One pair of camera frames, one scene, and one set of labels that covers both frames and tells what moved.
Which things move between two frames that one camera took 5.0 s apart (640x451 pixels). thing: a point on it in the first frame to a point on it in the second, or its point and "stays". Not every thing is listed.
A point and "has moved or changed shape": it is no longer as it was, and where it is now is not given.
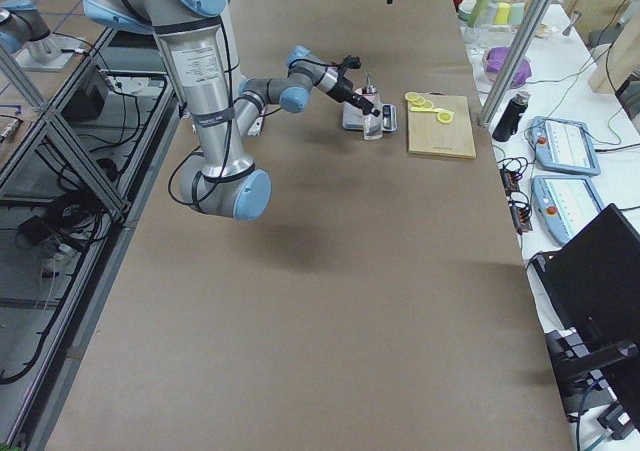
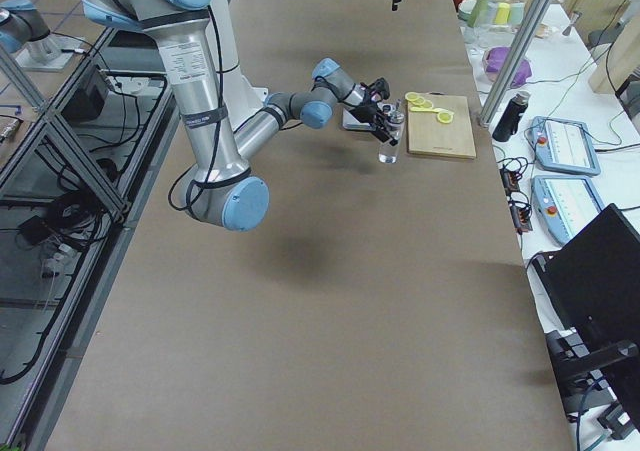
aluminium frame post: x=521 y=49 stays
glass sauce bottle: x=372 y=125 has moved or changed shape
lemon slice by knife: x=444 y=117 stays
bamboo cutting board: x=427 y=135 stays
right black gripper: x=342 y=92 to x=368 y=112
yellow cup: x=501 y=15 stays
